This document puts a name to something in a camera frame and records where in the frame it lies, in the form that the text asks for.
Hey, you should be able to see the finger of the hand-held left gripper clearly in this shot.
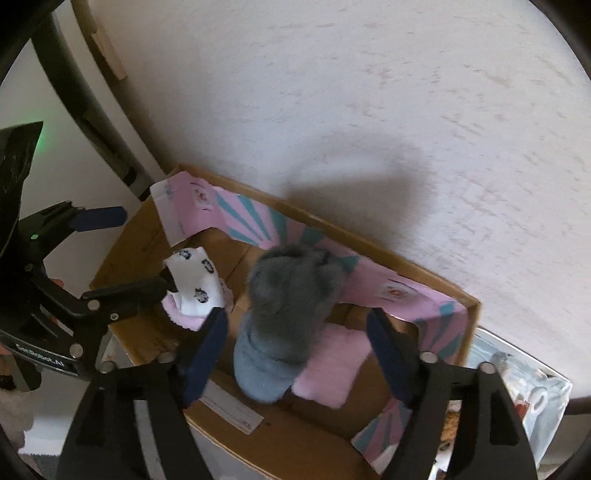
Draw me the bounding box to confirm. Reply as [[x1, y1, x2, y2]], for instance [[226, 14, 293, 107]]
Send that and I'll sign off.
[[81, 273, 181, 326], [18, 200, 128, 266]]

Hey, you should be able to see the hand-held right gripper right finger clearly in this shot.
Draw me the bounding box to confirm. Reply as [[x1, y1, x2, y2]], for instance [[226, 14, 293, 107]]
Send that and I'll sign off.
[[366, 308, 540, 480]]

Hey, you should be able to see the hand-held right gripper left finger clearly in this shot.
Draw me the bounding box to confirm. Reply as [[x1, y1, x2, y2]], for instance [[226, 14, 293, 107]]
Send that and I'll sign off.
[[55, 307, 229, 480]]

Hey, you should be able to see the white printed fuzzy sock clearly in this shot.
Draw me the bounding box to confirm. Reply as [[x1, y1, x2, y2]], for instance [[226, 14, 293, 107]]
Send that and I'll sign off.
[[161, 247, 230, 333]]

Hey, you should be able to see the grey fuzzy sock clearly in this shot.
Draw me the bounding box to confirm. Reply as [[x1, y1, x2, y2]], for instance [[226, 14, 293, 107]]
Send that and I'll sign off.
[[233, 244, 352, 404]]

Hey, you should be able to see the brown cardboard box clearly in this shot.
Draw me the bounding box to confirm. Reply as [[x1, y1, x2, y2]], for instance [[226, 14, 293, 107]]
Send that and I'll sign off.
[[90, 164, 481, 480]]

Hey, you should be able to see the pink fuzzy cloth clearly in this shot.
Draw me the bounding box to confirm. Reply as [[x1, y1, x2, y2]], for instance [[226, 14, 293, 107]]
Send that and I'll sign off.
[[293, 323, 376, 409]]

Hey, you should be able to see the white shipping label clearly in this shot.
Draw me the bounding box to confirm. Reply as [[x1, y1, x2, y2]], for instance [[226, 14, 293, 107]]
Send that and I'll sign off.
[[198, 382, 265, 435]]

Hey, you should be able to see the pink teal striped cloth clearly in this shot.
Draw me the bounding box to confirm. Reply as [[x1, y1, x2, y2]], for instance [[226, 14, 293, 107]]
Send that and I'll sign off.
[[150, 171, 472, 476]]

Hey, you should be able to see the clear plastic bag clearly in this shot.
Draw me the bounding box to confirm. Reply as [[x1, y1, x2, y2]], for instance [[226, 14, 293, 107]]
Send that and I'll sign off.
[[443, 325, 573, 468]]

